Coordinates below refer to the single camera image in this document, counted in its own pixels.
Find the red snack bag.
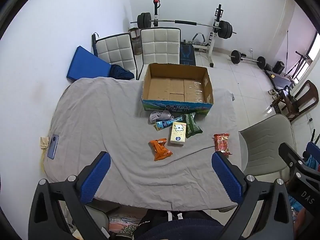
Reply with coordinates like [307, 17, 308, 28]
[213, 133, 231, 156]

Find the green snack bag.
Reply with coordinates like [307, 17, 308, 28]
[184, 113, 203, 138]

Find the yellow tissue pack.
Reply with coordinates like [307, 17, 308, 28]
[170, 121, 187, 145]

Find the orange snack bag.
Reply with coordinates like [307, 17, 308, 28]
[149, 138, 172, 161]

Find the blue wrapper packet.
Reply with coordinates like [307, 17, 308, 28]
[154, 116, 183, 131]

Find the grey plastic chair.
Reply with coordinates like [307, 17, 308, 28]
[239, 114, 296, 176]

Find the dark wooden chair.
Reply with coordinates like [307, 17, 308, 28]
[270, 80, 319, 122]

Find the treadmill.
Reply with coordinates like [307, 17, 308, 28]
[264, 70, 295, 92]

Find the beige cloth scrap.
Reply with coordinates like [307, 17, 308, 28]
[40, 137, 50, 154]

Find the blue smartphone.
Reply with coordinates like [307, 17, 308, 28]
[47, 134, 59, 159]

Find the black speaker box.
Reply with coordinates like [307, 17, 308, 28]
[272, 61, 285, 75]

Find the barbell on floor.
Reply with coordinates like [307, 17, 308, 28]
[229, 50, 266, 69]

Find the grey table cloth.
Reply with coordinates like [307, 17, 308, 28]
[43, 77, 241, 211]

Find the barbell on rack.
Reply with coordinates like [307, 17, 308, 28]
[130, 12, 236, 39]

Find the open cardboard box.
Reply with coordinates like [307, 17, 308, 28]
[141, 63, 214, 115]

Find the blue foam mat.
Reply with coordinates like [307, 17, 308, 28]
[66, 46, 111, 81]

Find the dark blue garment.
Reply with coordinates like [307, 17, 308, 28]
[109, 64, 135, 80]

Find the white padded chair left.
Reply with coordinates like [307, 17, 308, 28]
[95, 33, 138, 79]

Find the white padded chair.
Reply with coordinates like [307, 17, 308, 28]
[137, 27, 181, 80]
[95, 33, 138, 79]

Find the white padded chair right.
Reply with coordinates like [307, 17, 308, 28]
[137, 27, 181, 80]

